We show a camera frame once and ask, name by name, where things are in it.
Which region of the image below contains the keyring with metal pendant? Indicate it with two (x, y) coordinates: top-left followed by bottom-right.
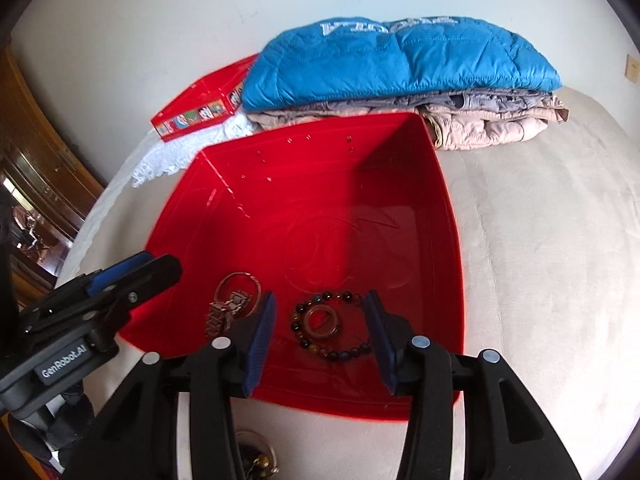
(202, 271), (264, 339)

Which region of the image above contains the red tin box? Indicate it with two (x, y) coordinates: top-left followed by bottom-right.
(120, 111), (466, 423)

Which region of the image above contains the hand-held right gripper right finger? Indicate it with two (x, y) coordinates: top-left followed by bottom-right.
(363, 290), (583, 480)

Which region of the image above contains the brown wooden ring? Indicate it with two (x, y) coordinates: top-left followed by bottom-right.
(301, 307), (343, 341)

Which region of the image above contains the blue quilted jacket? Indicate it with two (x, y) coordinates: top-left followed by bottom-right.
(242, 16), (562, 113)

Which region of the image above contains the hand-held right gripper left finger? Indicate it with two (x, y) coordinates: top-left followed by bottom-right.
(62, 291), (278, 480)

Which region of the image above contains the beige quilted jacket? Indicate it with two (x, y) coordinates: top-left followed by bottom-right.
(247, 89), (571, 151)

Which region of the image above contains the white lace cloth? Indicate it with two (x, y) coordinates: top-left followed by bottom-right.
(131, 112), (256, 188)

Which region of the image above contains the red tin lid with stickers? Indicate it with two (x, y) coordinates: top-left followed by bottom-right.
(151, 54), (261, 142)

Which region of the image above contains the dark bead bracelet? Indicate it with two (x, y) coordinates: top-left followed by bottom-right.
(290, 287), (375, 363)

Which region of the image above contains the grey patterned garment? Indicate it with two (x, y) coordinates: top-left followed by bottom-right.
(415, 87), (556, 113)

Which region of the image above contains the silver bangle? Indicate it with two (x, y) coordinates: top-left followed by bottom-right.
(235, 429), (276, 480)

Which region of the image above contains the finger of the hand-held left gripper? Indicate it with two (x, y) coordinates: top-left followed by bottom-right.
(52, 252), (157, 306)
(20, 255), (182, 356)

